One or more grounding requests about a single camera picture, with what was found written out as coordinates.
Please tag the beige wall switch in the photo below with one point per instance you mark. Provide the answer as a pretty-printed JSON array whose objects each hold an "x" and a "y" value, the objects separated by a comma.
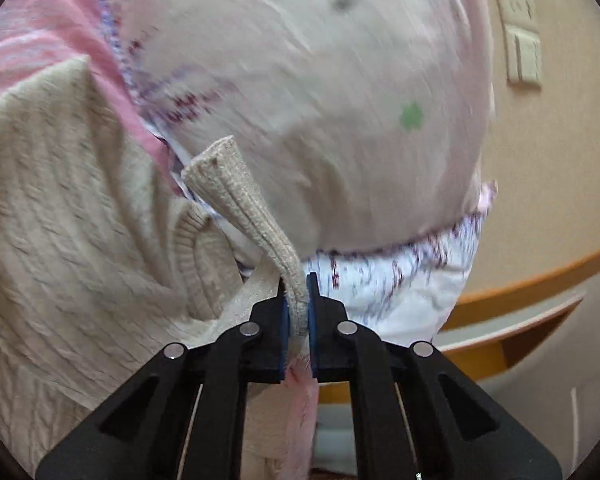
[{"x": 525, "y": 57}]

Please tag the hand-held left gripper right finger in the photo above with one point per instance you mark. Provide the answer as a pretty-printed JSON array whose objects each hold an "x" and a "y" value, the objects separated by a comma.
[{"x": 312, "y": 340}]

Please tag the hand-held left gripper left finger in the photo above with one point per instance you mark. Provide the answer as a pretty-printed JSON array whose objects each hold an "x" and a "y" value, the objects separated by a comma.
[{"x": 282, "y": 340}]

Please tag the beige wall socket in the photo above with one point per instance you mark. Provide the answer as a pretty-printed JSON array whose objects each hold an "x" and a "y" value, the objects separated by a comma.
[{"x": 516, "y": 4}]

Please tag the pink floral pillow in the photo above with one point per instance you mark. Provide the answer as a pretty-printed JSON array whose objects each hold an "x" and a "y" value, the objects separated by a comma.
[
  {"x": 405, "y": 290},
  {"x": 305, "y": 85}
]

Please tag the pink floral bed sheet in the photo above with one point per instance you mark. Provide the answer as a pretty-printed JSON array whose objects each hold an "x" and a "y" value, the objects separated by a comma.
[{"x": 30, "y": 25}]

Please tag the pink floral right pillow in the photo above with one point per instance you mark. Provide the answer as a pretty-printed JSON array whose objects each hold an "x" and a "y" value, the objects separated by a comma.
[{"x": 405, "y": 290}]

